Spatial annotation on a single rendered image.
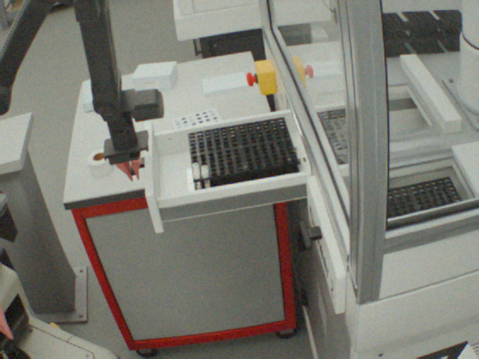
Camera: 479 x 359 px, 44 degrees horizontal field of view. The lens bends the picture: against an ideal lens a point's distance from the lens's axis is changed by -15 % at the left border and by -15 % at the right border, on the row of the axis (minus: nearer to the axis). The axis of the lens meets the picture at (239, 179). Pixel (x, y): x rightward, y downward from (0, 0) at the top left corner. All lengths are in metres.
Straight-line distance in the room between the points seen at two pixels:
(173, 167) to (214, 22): 0.76
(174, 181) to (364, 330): 0.63
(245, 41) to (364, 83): 1.51
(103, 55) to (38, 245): 1.17
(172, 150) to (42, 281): 0.93
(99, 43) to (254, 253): 0.93
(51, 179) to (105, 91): 1.94
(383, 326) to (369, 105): 0.46
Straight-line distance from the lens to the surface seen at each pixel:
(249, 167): 1.45
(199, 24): 2.23
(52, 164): 3.29
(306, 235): 1.26
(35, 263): 2.31
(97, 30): 1.11
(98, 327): 2.41
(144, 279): 1.92
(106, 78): 1.24
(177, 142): 1.62
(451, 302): 1.19
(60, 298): 2.43
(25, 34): 1.12
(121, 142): 1.41
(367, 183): 0.91
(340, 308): 1.22
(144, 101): 1.35
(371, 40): 0.80
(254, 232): 1.82
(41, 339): 2.06
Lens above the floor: 1.77
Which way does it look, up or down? 38 degrees down
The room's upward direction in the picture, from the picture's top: 9 degrees counter-clockwise
